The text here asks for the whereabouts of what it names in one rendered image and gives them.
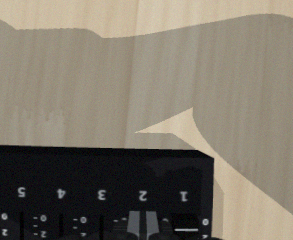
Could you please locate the black lighting desk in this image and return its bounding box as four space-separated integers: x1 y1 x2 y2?
0 145 214 240

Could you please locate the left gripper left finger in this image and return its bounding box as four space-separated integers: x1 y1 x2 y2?
53 211 143 240

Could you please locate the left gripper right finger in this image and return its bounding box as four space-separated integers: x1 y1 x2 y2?
143 211 223 240

